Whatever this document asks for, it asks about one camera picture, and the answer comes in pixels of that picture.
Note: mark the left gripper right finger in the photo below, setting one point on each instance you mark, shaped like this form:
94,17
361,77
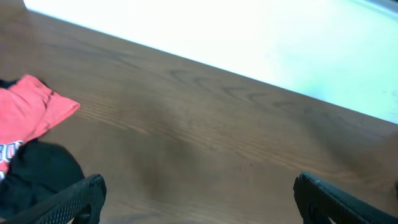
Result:
320,202

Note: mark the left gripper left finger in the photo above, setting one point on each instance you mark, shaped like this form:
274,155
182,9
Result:
82,202

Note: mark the plain black garment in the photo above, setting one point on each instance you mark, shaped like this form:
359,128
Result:
37,171

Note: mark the red printed t-shirt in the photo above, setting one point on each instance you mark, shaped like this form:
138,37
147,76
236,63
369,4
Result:
29,108

